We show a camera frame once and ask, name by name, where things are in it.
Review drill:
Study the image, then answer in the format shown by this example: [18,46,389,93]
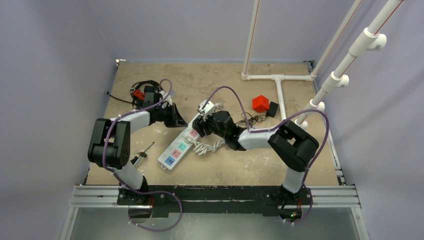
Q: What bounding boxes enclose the yellow black screwdriver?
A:
[130,141,155,166]

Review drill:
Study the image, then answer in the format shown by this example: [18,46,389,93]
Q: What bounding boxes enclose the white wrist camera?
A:
[197,99,216,121]
[159,90,176,108]

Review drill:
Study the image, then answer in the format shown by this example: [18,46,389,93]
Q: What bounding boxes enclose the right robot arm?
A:
[192,110,319,204]

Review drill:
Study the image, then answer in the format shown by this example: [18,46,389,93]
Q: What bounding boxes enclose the white power strip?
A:
[157,113,200,171]

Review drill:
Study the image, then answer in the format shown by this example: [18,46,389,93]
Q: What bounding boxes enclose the black power adapter brick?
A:
[265,101,279,118]

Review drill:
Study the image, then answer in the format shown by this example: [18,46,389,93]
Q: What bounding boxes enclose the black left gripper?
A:
[155,102,188,128]

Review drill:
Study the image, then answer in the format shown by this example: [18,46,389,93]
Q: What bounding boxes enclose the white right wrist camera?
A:
[197,99,216,121]

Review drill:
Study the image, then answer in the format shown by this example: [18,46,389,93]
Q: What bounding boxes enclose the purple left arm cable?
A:
[101,78,184,233]

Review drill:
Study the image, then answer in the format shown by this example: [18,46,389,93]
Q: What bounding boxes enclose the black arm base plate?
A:
[116,185,312,221]

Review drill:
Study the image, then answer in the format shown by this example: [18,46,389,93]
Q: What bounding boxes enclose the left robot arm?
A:
[87,91,188,205]

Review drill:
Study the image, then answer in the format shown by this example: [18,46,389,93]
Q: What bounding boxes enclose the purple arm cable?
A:
[101,78,184,233]
[202,86,331,225]

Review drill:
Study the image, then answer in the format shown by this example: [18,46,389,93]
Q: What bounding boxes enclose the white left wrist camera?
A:
[159,90,176,108]

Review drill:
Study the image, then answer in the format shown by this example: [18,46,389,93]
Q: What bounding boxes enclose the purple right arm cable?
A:
[202,86,331,225]

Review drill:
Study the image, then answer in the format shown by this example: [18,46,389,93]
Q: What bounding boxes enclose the black coiled cable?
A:
[105,80,162,108]

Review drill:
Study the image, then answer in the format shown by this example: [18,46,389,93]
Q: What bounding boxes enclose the thin black adapter cable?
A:
[241,111,268,128]

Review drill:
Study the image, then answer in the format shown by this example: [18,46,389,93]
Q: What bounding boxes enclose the small black charger plug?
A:
[143,85,157,94]

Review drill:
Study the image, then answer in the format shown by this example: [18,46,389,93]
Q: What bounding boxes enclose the white purple-strip cord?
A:
[185,135,228,157]

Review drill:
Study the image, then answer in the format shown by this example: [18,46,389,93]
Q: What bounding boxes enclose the aluminium front rail frame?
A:
[59,185,370,240]

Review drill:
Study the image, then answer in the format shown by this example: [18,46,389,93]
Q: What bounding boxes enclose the white PVC pipe frame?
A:
[240,0,405,130]

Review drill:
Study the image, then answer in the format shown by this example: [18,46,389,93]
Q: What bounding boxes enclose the red cube socket adapter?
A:
[251,95,270,113]

